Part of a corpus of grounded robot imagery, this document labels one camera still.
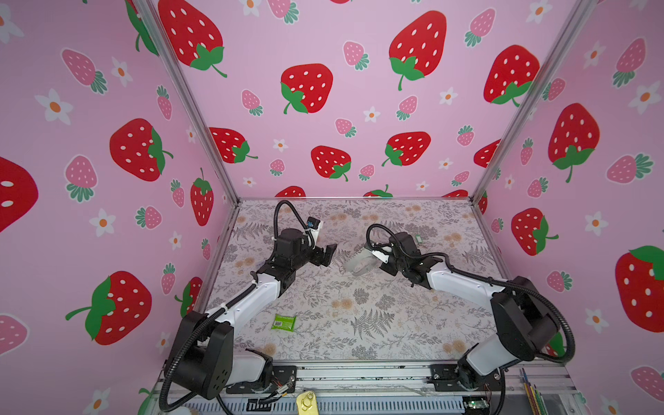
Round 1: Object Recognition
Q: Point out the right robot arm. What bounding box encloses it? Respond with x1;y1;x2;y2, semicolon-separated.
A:
365;224;576;391

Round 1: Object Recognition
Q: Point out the green packet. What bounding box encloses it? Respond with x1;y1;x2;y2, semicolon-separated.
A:
271;314;297;332

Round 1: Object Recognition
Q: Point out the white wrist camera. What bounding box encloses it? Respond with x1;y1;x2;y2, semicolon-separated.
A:
371;247;393;264
306;216;323;246

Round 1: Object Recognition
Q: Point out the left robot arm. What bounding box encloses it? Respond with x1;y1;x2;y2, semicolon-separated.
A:
158;217;336;413

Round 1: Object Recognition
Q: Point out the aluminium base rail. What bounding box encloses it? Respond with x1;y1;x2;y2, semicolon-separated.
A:
185;361;589;414

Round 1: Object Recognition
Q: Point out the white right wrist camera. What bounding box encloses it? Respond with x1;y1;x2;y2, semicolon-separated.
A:
371;247;393;264

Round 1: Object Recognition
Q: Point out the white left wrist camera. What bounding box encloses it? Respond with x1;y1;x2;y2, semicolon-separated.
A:
306;216;323;246

